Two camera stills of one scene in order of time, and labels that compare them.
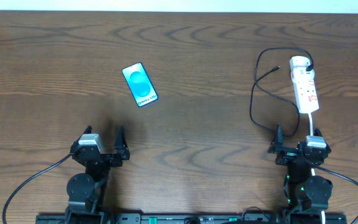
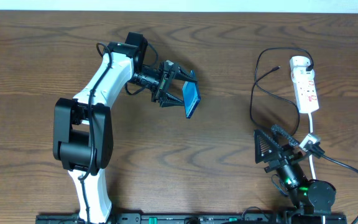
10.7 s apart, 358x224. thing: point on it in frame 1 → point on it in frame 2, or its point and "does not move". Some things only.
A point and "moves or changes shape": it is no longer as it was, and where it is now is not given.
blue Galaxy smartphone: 140,84 moves or changes shape
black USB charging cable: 258,79 does not move
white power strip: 306,89 does not move
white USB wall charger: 299,63 does not move
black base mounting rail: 193,218 does not move
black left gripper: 105,156 → 163,84
